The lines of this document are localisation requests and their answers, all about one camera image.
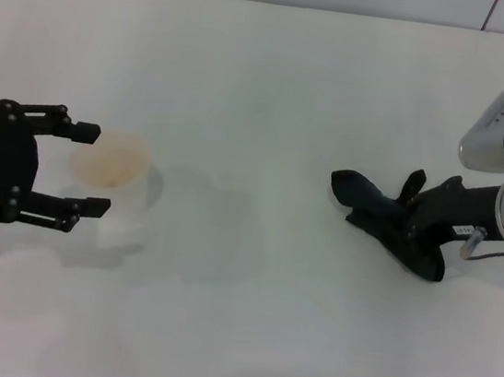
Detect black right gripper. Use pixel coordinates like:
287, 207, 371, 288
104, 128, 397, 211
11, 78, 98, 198
389, 166, 504, 270

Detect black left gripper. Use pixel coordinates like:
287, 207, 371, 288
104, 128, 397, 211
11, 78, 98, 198
0, 95, 124, 240

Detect white paper cup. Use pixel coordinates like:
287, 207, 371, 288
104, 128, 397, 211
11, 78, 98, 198
57, 126, 158, 255

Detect dark blue rag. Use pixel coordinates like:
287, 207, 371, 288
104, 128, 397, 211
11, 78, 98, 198
319, 167, 458, 285

